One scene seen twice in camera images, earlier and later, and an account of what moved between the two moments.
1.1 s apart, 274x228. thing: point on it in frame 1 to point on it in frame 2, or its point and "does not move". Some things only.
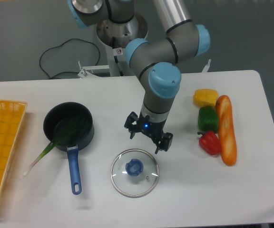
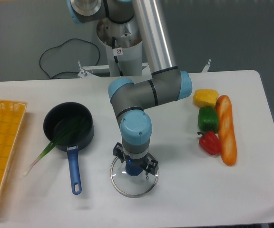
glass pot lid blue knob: x=134 y=167 to x=134 y=186
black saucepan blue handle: x=70 y=126 does not move
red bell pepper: x=210 y=143 does not move
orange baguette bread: x=225 y=115 does not move
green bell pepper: x=208 y=118 does not move
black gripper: x=152 y=129 to x=151 y=166
